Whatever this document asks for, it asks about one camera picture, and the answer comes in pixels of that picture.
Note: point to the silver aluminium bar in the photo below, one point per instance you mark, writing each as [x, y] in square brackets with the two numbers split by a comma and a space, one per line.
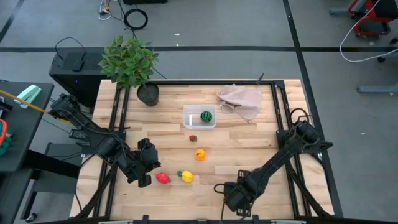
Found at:
[287, 222]
[116, 222]

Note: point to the black frame clamp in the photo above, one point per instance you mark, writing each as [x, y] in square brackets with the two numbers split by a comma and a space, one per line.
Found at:
[256, 217]
[145, 217]

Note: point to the green toy watermelon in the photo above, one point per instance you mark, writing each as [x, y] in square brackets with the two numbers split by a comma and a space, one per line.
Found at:
[206, 116]

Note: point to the black desk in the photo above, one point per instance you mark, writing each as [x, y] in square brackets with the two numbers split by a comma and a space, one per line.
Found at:
[25, 130]

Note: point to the clear plastic tupperware container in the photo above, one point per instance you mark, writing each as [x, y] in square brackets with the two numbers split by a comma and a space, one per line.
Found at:
[194, 126]

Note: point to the black aluminium rig frame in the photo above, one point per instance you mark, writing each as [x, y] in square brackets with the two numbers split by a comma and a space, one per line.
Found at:
[217, 82]

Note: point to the beige cloth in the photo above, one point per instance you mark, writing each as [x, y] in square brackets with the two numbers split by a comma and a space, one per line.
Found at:
[241, 101]

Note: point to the black computer tower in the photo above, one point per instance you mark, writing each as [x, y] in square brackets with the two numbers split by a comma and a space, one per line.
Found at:
[81, 90]

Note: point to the yellow pole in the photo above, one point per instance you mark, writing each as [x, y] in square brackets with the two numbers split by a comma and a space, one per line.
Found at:
[31, 105]

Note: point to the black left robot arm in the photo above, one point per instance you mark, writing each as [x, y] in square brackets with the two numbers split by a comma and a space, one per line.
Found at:
[102, 141]

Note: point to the black rolling stand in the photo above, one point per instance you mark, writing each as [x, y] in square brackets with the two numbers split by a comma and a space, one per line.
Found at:
[53, 165]

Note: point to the grey floor leg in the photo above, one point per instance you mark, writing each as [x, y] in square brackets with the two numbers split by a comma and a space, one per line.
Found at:
[376, 89]
[339, 11]

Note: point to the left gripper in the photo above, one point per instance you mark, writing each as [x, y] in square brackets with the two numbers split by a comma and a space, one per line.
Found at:
[148, 158]

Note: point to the black flat box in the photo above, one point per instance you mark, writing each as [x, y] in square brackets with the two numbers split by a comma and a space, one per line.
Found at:
[73, 60]

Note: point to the red and black cart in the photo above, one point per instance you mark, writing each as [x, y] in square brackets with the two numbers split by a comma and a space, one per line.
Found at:
[371, 32]

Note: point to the orange toy fruit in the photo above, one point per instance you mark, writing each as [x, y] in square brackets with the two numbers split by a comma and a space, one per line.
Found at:
[200, 154]

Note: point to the small red toy strawberry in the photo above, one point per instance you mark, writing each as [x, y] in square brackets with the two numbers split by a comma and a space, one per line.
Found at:
[193, 138]

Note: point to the orange and green tool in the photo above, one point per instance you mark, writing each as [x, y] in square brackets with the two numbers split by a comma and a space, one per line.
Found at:
[3, 137]

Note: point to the green plant in black pot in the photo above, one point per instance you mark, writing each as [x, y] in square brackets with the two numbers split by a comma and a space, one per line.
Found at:
[129, 62]

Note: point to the red toy dragon fruit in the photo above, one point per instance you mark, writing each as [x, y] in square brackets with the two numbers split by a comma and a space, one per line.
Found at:
[162, 178]

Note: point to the yellow toy fruit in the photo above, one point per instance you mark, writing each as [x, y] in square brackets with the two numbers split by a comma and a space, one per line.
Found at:
[187, 176]

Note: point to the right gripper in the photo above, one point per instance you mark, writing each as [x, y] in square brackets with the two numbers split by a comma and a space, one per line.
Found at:
[241, 194]

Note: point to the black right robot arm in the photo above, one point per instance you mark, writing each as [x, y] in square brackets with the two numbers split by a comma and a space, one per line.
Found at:
[280, 158]

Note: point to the mint green stapler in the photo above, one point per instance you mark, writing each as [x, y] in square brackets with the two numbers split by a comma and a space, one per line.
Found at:
[28, 95]

